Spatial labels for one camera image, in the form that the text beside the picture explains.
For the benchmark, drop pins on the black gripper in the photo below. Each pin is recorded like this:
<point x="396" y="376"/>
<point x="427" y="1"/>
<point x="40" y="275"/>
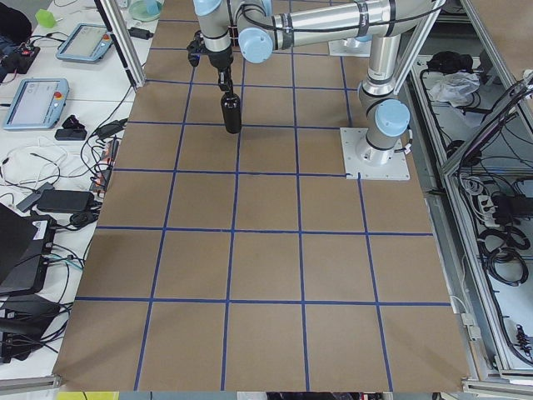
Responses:
<point x="220" y="61"/>

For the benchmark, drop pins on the dark wine bottle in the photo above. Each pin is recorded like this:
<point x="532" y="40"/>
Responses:
<point x="231" y="112"/>

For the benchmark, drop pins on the blue sponge block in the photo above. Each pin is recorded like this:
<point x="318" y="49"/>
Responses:
<point x="152" y="7"/>

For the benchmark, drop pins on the black power adapter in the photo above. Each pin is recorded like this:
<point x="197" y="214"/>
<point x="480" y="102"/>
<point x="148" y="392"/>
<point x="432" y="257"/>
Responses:
<point x="141" y="33"/>

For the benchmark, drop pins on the green glass plate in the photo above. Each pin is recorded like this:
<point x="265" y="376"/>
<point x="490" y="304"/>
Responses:
<point x="138" y="12"/>

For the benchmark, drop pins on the far blue teach pendant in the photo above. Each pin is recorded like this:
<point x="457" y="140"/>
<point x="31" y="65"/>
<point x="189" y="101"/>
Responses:
<point x="88" y="43"/>

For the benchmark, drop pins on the blue teach pendant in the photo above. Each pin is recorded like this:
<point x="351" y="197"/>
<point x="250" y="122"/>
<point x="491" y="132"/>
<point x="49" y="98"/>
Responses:
<point x="88" y="43"/>
<point x="37" y="104"/>

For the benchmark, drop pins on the near blue teach pendant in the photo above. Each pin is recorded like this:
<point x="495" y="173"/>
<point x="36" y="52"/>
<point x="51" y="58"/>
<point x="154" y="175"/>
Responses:
<point x="37" y="104"/>

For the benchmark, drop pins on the large black power brick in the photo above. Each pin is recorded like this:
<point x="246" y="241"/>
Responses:
<point x="64" y="201"/>

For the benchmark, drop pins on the white crumpled cloth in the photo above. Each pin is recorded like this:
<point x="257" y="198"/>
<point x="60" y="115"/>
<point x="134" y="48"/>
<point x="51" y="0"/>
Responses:
<point x="456" y="89"/>

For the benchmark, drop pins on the aluminium frame post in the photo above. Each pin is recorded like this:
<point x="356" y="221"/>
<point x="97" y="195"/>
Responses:
<point x="117" y="28"/>

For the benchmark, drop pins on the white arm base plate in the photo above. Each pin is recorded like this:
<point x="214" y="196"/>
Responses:
<point x="337" y="48"/>
<point x="362" y="161"/>

